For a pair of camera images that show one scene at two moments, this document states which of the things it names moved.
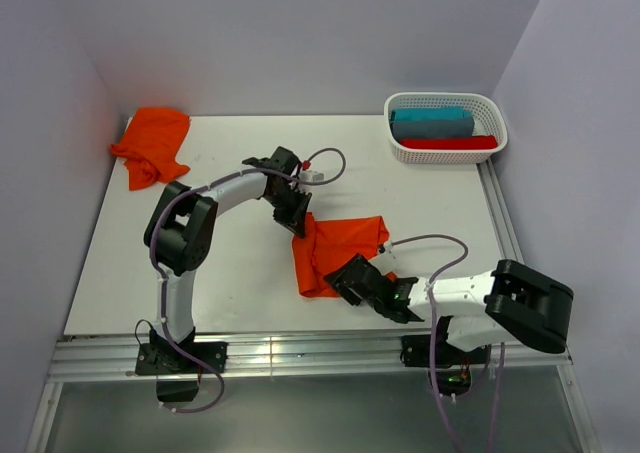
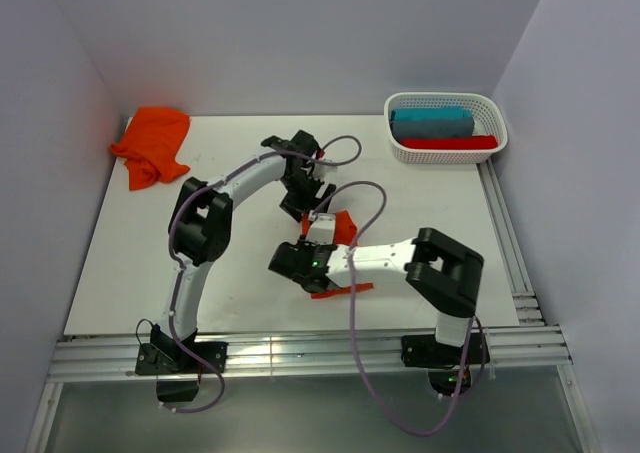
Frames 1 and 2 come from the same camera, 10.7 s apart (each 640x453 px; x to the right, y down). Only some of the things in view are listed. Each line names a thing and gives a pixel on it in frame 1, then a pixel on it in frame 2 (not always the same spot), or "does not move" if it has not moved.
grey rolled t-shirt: (433, 128) does not move
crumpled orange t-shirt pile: (151, 145) does not move
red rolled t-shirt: (477, 142) does not move
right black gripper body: (350, 294) to (308, 246)
